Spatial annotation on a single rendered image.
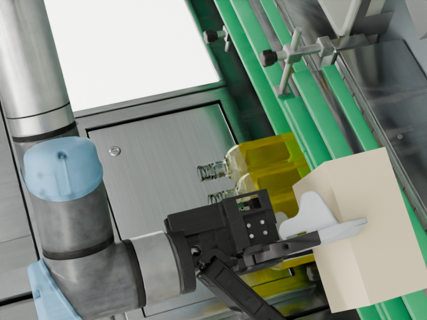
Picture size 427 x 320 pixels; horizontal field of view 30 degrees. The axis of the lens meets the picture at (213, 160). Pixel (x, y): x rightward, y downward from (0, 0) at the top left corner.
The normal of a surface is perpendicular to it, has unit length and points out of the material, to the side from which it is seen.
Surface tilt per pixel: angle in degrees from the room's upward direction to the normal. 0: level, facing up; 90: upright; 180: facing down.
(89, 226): 108
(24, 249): 90
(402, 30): 0
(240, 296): 91
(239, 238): 90
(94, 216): 118
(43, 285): 87
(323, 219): 58
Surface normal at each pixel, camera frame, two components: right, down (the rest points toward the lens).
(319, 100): 0.10, -0.55
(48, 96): 0.61, 0.11
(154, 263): 0.18, -0.30
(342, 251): -0.94, 0.22
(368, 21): 0.33, 0.80
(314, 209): -0.33, -0.11
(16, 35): 0.22, 0.23
